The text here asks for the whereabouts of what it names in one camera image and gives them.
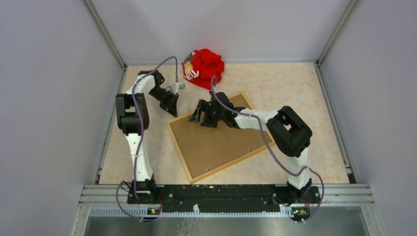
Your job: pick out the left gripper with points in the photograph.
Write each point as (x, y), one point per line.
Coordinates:
(170, 105)

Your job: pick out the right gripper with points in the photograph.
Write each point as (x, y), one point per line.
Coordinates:
(195, 118)

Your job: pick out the brown cardboard backing board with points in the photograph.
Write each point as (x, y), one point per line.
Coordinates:
(204, 151)

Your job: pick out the yellow wooden picture frame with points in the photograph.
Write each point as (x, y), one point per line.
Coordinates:
(258, 169)

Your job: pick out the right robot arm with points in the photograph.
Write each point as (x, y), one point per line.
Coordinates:
(289, 132)

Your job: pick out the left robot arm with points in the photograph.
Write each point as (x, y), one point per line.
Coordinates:
(133, 120)

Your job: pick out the red crumpled cloth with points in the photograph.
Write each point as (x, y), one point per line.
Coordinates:
(201, 65)

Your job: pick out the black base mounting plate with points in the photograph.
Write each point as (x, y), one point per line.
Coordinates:
(233, 198)

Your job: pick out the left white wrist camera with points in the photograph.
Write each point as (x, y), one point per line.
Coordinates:
(177, 86)

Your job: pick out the aluminium front rail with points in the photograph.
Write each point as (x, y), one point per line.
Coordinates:
(342, 210)

